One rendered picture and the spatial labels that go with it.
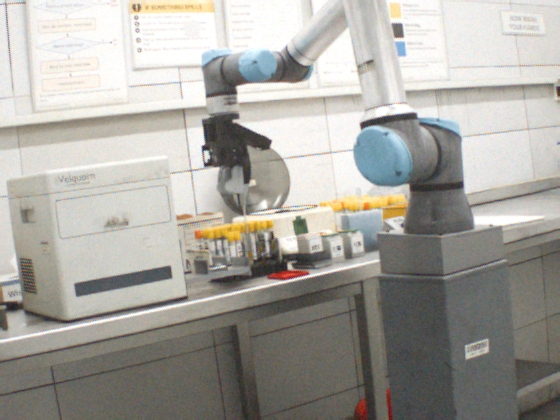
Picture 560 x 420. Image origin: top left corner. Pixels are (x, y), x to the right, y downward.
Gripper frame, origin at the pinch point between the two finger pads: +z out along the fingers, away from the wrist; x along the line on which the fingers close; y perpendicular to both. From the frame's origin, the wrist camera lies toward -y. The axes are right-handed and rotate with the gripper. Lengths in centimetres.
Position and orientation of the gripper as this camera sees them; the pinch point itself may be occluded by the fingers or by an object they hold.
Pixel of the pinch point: (242, 199)
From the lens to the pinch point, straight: 208.6
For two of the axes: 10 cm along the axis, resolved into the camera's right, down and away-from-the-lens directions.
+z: 1.3, 9.9, 0.5
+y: -8.1, 1.3, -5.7
